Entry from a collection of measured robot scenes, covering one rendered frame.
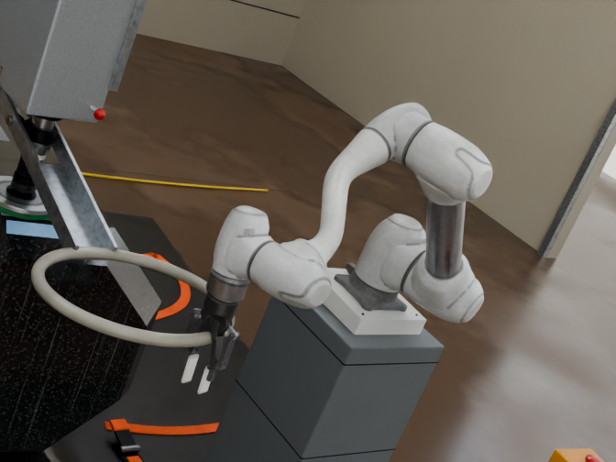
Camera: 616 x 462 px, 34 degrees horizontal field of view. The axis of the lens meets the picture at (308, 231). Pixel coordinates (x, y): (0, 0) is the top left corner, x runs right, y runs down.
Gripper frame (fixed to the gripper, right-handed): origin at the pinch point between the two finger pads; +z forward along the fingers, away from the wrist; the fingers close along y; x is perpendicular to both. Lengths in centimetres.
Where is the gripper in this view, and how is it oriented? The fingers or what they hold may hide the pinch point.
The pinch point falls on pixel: (197, 374)
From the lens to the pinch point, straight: 235.6
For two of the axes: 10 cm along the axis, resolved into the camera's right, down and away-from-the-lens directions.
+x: -5.4, 0.5, -8.4
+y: -7.8, -4.0, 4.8
